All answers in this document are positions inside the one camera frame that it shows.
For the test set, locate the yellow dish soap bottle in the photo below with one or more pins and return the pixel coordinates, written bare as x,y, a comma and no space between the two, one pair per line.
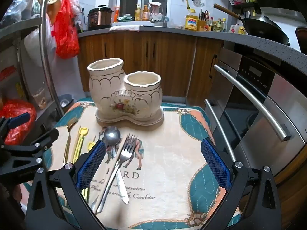
138,14

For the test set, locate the yellow cooking oil bottle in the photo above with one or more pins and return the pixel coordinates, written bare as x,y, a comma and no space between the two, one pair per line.
191,22

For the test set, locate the copper electric pressure cooker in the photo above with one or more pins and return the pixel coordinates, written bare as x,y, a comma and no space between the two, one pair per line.
98,18

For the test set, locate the amber pump bottle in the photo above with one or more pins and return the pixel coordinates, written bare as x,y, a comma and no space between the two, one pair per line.
145,14

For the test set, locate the horse-print quilted placemat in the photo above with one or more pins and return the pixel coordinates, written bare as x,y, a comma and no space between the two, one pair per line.
168,163

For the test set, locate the hanging red plastic bag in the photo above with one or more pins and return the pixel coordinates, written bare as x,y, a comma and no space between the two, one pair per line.
66,36

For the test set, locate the knife block with scissors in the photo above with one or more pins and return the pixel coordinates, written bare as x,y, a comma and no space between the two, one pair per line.
203,21

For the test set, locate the yellow shovel-shaped plastic pick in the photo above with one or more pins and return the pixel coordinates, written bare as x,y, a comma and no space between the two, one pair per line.
83,131

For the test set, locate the small dark bin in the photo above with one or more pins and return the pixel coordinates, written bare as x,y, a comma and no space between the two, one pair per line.
65,101

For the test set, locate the wooden kitchen cabinet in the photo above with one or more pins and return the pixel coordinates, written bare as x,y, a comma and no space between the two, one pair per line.
156,57

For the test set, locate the white folded cloth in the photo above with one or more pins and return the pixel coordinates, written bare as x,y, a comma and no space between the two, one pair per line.
124,28

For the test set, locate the crumpled red plastic bag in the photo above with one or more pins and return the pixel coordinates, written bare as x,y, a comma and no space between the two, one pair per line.
19,110

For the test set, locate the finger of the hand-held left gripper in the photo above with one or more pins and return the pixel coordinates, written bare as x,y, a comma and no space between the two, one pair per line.
36,148
19,121

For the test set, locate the stainless steel built-in oven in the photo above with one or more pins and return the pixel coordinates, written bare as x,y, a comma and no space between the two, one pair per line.
259,115

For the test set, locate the silver metal fork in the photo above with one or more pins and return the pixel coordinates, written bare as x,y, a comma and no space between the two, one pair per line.
124,155

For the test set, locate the silver metal spoon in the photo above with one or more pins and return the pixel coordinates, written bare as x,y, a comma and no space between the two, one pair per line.
112,135

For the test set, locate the wall spice rack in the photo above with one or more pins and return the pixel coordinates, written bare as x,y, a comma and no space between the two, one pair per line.
244,1

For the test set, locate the yellow tulip green-stem utensil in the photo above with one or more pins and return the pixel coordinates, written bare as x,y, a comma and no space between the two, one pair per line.
91,145

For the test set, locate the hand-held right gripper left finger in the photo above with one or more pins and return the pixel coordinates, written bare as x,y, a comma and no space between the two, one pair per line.
90,166

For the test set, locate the chrome chair tube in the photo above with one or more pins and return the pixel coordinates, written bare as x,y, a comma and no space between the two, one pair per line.
46,52

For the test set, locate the white plastic bottle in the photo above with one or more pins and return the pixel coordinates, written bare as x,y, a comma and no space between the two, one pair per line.
233,28

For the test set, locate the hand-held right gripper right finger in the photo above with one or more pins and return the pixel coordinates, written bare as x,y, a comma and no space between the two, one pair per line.
215,165

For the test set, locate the row of condiment bottles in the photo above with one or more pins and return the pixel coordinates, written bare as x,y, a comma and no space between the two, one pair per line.
217,25

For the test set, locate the cream floral ceramic utensil holder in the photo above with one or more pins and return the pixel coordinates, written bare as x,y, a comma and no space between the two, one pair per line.
120,93

